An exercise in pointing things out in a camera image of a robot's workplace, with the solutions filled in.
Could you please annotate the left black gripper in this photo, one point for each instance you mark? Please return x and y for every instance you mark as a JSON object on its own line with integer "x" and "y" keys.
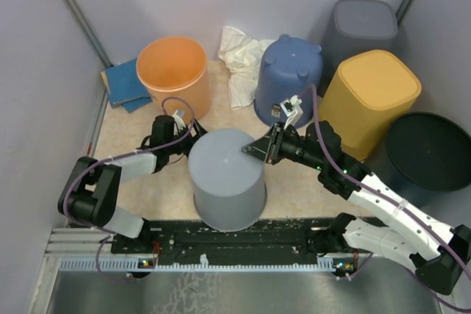
{"x": 199, "y": 131}

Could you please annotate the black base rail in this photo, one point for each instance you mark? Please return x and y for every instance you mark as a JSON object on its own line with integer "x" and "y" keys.
{"x": 285, "y": 241}

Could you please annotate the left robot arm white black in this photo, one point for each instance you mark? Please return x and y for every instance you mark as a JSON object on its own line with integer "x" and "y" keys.
{"x": 90, "y": 194}

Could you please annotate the grey slatted bin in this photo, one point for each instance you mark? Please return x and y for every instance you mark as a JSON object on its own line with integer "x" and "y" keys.
{"x": 356, "y": 26}

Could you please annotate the white crumpled cloth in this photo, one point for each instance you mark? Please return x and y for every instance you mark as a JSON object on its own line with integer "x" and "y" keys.
{"x": 241, "y": 55}

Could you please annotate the left aluminium corner post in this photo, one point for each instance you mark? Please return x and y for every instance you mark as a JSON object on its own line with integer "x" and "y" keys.
{"x": 88, "y": 32}

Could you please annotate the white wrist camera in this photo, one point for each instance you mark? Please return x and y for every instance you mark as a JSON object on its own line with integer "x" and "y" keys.
{"x": 292, "y": 109}
{"x": 178, "y": 117}

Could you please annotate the blue cloth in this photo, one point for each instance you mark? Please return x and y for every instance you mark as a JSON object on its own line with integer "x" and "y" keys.
{"x": 124, "y": 88}

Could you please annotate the yellow slatted bin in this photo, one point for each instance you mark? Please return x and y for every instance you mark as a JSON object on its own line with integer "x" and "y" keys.
{"x": 366, "y": 94}

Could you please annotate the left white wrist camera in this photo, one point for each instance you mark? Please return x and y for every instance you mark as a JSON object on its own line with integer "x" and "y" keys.
{"x": 178, "y": 117}

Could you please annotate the front aluminium frame rail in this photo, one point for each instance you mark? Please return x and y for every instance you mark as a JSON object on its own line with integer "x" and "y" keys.
{"x": 74, "y": 241}

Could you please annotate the grey translucent round bin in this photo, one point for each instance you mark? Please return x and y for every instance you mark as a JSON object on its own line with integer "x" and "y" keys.
{"x": 229, "y": 186}

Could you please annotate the tan printed paper bucket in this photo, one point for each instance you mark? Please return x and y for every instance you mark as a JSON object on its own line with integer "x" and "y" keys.
{"x": 174, "y": 70}

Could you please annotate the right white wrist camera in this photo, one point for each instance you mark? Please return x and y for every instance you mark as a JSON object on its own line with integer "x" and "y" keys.
{"x": 292, "y": 109}

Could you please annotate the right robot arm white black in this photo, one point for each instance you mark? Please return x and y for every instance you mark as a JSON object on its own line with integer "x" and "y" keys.
{"x": 436, "y": 252}

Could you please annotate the dark navy round bin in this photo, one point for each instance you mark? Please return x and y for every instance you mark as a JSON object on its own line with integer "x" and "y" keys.
{"x": 423, "y": 157}

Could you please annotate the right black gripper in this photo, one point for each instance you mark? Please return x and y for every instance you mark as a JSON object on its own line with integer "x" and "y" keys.
{"x": 268, "y": 148}

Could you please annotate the white comb cable duct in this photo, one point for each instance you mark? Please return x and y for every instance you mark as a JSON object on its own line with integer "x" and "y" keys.
{"x": 133, "y": 264}

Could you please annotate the left aluminium floor rail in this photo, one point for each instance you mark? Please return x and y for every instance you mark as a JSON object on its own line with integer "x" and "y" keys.
{"x": 97, "y": 125}

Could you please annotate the blue round bin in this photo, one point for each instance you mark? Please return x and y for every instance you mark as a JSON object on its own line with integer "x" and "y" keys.
{"x": 288, "y": 66}

